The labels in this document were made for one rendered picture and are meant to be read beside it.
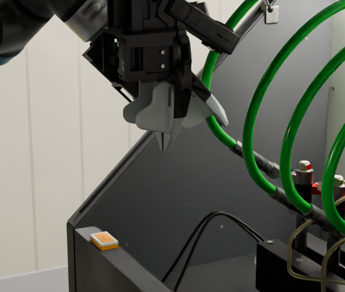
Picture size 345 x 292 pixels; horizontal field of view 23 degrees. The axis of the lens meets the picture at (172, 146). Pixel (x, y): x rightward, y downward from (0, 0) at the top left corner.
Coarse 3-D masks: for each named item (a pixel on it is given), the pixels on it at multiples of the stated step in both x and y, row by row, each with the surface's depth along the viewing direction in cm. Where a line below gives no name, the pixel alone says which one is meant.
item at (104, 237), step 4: (104, 232) 143; (96, 236) 141; (100, 236) 141; (104, 236) 141; (108, 236) 141; (92, 240) 141; (100, 240) 139; (104, 240) 139; (108, 240) 139; (112, 240) 139; (96, 244) 140; (112, 244) 139; (116, 244) 139; (100, 248) 138; (104, 248) 138; (108, 248) 139; (112, 248) 139
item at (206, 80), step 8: (248, 0) 116; (256, 0) 116; (240, 8) 116; (248, 8) 116; (232, 16) 116; (240, 16) 116; (232, 24) 115; (208, 56) 116; (216, 56) 115; (208, 64) 115; (208, 72) 116; (208, 80) 116; (208, 88) 116; (208, 120) 118; (216, 128) 118; (216, 136) 119; (224, 136) 119; (224, 144) 120; (232, 144) 120
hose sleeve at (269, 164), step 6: (240, 144) 121; (234, 150) 121; (240, 150) 121; (240, 156) 122; (258, 156) 123; (258, 162) 123; (264, 162) 123; (270, 162) 125; (258, 168) 124; (264, 168) 124; (270, 168) 124
